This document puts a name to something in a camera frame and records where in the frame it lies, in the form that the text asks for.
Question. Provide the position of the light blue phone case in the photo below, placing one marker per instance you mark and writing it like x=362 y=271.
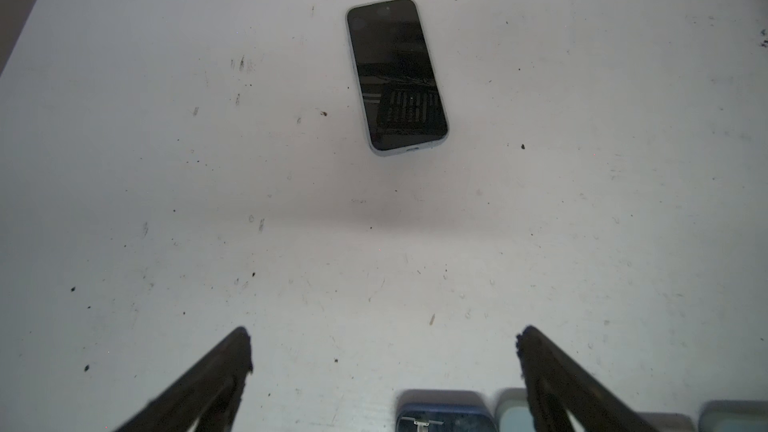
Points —
x=512 y=412

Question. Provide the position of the black phone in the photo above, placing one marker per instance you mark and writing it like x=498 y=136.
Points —
x=401 y=100
x=432 y=410

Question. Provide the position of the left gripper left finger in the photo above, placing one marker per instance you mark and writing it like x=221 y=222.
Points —
x=207 y=396

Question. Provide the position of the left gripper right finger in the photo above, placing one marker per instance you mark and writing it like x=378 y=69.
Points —
x=559 y=389

